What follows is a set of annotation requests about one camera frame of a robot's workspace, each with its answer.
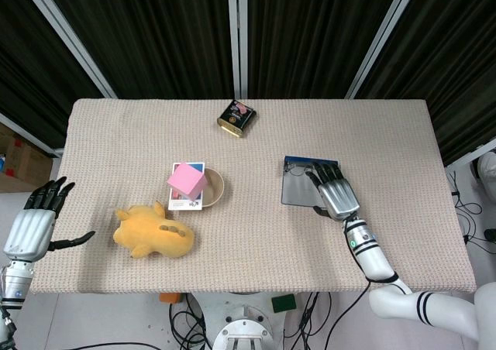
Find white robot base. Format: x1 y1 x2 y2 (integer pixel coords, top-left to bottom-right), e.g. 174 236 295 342
199 291 286 350

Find white printed card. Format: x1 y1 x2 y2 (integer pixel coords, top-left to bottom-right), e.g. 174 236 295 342
167 161 205 211

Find black gold tin can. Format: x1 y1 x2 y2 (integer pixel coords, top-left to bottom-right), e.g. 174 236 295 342
216 98 258 139

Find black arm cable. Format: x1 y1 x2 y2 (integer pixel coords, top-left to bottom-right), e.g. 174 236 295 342
325 272 399 350

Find brown cardboard box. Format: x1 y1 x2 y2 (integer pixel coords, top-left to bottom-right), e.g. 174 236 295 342
0 123 53 194

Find white rounded device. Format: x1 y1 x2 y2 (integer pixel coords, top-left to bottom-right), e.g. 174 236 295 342
470 152 496 190

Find black pleated curtain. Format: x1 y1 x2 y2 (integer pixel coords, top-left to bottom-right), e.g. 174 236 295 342
0 0 496 165

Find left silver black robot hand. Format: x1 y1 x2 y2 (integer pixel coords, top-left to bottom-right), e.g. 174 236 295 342
2 176 96 264

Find black floor cable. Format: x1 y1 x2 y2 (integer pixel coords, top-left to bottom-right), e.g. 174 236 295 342
449 167 496 256
168 293 213 350
282 291 334 350

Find pink foam cube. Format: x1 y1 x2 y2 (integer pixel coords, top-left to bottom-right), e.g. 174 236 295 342
166 162 207 201

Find white aluminium frame post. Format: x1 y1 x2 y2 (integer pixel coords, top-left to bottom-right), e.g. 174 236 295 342
346 0 418 100
226 0 249 99
445 136 496 170
0 112 63 160
26 0 117 99

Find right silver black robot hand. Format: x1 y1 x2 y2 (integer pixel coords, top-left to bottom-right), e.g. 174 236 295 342
305 160 362 222

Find beige waffle tablecloth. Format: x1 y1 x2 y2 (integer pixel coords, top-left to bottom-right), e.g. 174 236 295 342
29 98 477 295

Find green block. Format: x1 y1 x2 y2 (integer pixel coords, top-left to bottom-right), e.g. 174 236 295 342
270 293 298 314

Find thin metal eyeglasses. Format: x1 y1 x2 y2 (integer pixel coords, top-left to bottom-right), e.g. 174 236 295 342
285 163 315 177

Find beige bowl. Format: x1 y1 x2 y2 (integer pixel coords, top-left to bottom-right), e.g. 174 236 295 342
201 167 226 208

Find yellow plush toy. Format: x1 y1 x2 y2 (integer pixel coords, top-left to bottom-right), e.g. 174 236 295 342
112 201 195 259

